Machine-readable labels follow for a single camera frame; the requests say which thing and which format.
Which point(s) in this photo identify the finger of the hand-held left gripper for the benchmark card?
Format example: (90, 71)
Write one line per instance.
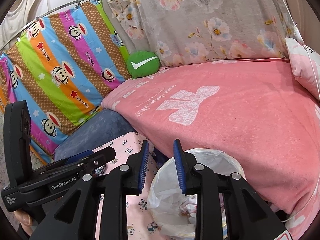
(80, 155)
(102, 156)

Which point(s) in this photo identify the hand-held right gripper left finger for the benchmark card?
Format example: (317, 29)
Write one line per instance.
(143, 170)

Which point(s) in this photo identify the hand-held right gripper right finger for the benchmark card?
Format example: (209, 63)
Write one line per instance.
(179, 170)

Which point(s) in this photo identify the leopard print cloth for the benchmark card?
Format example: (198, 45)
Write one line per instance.
(101, 171)

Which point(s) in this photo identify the white bag-lined bin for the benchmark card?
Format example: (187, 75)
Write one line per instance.
(162, 180)

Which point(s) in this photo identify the person's left hand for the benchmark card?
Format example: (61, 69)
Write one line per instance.
(23, 220)

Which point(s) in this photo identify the blue-grey cushion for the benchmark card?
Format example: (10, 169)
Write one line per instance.
(100, 127)

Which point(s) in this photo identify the pink panda print cloth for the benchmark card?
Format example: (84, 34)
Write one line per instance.
(135, 217)

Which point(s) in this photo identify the pink blanket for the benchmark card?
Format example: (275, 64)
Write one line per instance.
(237, 130)

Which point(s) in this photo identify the green round check-mark pillow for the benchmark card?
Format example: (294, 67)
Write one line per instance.
(142, 65)

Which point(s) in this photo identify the striped monkey print sheet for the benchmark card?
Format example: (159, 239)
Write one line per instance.
(62, 55)

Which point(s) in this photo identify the white hanging garment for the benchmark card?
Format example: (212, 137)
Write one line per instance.
(20, 17)

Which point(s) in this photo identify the grey floral sheet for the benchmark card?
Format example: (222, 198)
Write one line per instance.
(200, 17)

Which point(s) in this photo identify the pink and white pillow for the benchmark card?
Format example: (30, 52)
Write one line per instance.
(305, 67)

